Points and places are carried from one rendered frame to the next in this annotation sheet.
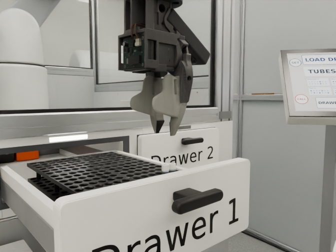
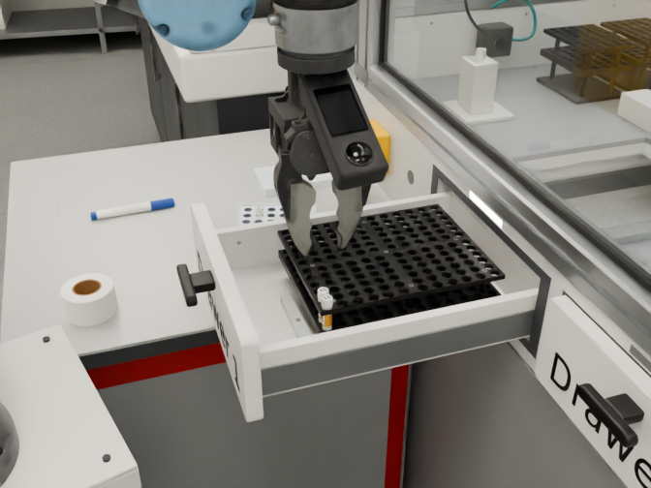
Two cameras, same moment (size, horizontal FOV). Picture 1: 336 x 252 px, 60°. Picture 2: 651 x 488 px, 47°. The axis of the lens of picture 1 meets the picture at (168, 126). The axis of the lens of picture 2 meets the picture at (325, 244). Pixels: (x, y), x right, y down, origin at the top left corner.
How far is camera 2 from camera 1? 1.00 m
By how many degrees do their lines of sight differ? 105
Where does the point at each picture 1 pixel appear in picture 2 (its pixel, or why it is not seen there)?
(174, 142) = (607, 381)
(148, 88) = not seen: hidden behind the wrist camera
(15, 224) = not seen: hidden behind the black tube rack
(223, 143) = not seen: outside the picture
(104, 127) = (520, 228)
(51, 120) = (473, 167)
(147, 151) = (551, 334)
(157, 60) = (275, 142)
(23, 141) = (452, 176)
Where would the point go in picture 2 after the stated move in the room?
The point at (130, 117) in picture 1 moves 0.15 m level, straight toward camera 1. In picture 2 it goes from (557, 245) to (413, 226)
